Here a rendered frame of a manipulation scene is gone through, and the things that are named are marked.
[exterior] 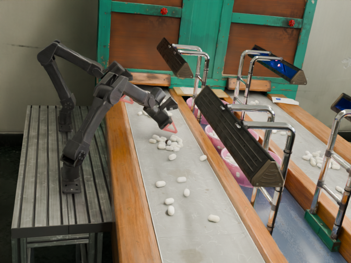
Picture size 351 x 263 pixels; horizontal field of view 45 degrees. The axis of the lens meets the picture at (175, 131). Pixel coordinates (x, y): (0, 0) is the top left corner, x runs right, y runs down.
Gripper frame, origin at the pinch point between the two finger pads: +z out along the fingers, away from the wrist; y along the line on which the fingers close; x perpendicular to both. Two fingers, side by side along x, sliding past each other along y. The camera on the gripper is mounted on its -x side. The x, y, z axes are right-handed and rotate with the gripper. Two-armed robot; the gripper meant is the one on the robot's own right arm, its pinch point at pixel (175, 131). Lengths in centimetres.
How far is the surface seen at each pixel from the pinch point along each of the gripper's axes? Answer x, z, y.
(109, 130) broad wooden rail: 20.0, -24.3, -1.8
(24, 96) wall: 85, -46, 145
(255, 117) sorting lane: -33, 42, 31
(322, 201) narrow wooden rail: -28, 32, -64
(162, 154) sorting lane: 7.8, -6.2, -21.4
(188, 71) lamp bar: -24.6, -19.0, -4.7
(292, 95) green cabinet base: -62, 74, 73
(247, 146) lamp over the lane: -25, -23, -90
